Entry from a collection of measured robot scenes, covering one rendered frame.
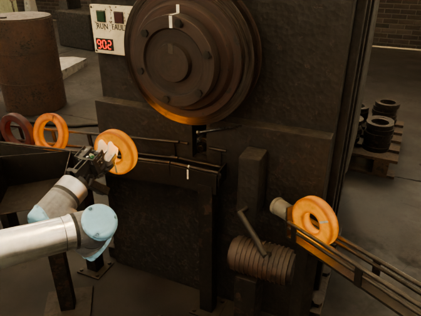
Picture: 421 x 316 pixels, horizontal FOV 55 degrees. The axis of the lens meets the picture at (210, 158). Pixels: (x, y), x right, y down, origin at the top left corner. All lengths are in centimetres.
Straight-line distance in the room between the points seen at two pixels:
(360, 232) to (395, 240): 18
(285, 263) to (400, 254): 111
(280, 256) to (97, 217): 64
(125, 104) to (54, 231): 79
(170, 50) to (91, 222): 56
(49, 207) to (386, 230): 191
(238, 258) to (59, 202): 61
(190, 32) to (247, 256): 74
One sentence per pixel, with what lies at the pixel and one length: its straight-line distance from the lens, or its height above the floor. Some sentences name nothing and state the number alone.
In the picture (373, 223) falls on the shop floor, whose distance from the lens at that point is 258.
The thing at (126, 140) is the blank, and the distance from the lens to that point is 133.
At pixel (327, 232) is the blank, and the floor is 71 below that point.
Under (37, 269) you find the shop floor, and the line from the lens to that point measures 227.
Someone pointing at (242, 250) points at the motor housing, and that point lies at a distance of 141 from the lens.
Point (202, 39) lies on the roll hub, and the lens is 121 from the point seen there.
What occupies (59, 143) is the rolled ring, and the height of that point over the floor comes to 67.
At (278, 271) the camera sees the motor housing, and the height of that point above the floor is 49.
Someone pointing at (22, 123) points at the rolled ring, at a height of 73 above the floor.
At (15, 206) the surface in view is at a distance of 164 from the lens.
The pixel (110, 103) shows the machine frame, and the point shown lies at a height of 87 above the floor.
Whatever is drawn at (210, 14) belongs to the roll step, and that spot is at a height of 125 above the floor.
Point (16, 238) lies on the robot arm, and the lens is 101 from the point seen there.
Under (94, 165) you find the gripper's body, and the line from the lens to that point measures 125.
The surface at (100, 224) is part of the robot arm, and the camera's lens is 103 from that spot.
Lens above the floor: 143
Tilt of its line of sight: 27 degrees down
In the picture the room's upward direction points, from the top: straight up
